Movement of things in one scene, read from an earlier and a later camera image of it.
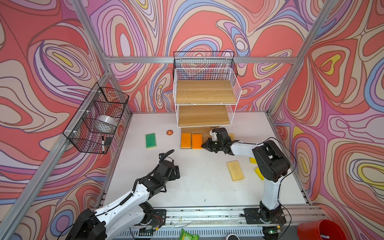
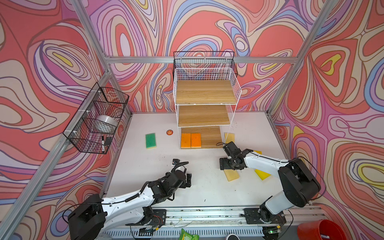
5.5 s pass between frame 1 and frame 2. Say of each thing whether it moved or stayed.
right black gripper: moved
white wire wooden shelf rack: stayed
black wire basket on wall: stayed
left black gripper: moved
